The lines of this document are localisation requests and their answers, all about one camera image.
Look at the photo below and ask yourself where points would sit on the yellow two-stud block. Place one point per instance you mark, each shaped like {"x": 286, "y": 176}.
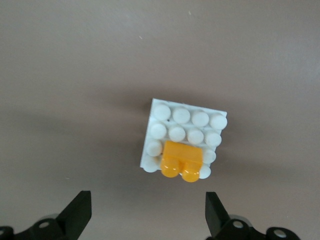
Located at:
{"x": 181, "y": 157}

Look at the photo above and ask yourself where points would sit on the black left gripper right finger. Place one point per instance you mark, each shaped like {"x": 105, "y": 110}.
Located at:
{"x": 215, "y": 215}

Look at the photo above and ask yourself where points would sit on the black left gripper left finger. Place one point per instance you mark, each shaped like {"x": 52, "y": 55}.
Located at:
{"x": 72, "y": 215}

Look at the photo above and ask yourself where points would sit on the white studded base plate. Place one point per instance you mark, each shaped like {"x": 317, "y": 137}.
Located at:
{"x": 190, "y": 122}

